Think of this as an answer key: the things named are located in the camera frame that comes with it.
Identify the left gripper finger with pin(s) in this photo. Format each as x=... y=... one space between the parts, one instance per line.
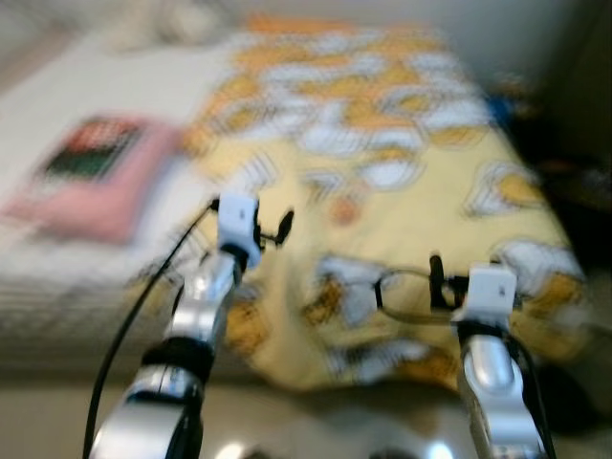
x=284 y=226

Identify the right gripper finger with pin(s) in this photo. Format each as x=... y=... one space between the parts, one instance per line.
x=437 y=268

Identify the red and black book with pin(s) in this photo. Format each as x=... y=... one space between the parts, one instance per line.
x=91 y=153

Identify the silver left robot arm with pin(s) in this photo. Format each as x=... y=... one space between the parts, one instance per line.
x=206 y=306

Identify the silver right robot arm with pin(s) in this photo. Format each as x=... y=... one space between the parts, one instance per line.
x=492 y=382

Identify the yellow cartoon print blanket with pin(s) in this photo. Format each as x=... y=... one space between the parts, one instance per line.
x=382 y=124

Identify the black round floor object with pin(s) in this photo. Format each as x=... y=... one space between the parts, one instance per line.
x=569 y=392

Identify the pink pillow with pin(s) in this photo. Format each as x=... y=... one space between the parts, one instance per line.
x=105 y=208

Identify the beige plush toy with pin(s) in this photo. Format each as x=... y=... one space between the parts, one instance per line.
x=177 y=21

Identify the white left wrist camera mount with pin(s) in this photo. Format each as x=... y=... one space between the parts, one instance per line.
x=237 y=222

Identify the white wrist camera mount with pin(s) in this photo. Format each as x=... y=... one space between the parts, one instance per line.
x=237 y=222
x=486 y=292

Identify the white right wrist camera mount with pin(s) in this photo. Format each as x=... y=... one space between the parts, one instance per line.
x=486 y=292

